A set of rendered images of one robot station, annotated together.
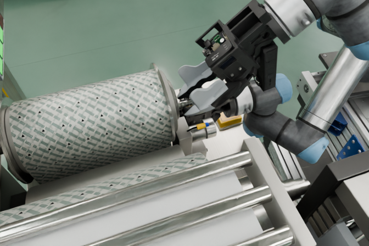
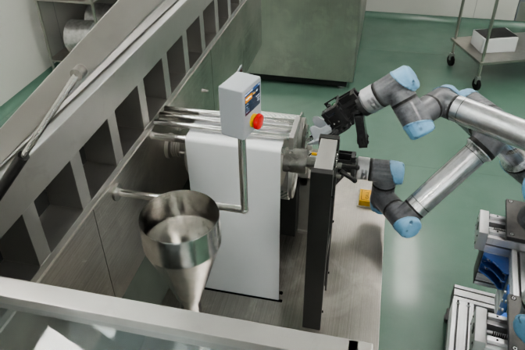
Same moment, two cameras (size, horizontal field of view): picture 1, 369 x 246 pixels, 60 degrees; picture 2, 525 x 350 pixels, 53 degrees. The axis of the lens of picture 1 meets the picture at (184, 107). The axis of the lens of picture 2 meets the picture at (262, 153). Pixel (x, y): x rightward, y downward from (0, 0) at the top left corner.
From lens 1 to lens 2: 113 cm
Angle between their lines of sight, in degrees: 28
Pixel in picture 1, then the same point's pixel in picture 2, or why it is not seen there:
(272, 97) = (384, 173)
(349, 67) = (448, 169)
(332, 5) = (387, 99)
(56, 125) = not seen: hidden behind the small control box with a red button
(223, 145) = (352, 215)
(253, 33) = (348, 103)
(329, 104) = (426, 191)
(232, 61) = (333, 115)
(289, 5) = (366, 93)
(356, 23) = (399, 112)
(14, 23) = not seen: hidden behind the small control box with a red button
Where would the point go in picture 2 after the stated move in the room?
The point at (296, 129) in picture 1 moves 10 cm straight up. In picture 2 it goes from (398, 205) to (403, 180)
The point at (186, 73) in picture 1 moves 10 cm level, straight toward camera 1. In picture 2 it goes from (316, 121) to (301, 137)
